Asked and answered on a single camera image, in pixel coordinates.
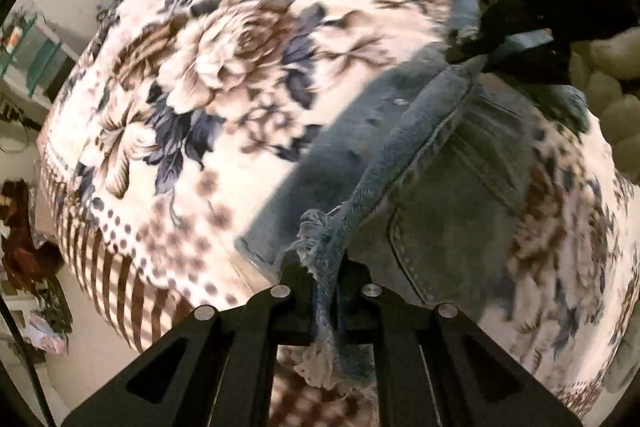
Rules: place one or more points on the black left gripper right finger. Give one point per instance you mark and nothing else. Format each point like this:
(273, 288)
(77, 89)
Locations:
(436, 367)

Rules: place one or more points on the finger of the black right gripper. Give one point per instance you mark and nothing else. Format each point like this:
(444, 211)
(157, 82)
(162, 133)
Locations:
(468, 42)

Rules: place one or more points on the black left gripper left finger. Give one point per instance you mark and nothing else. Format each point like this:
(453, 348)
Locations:
(215, 368)

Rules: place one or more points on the blue denim pants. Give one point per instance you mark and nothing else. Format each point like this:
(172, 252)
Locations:
(423, 179)

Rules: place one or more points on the white plush cushion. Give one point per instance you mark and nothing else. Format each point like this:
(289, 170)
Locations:
(607, 71)

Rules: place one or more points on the brown clothes pile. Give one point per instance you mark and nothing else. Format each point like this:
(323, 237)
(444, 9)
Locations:
(25, 264)

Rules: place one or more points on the floral bed blanket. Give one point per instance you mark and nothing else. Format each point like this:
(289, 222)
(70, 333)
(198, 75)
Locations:
(183, 117)

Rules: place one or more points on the teal metal shelf rack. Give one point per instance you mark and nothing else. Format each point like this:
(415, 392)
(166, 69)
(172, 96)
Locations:
(35, 61)

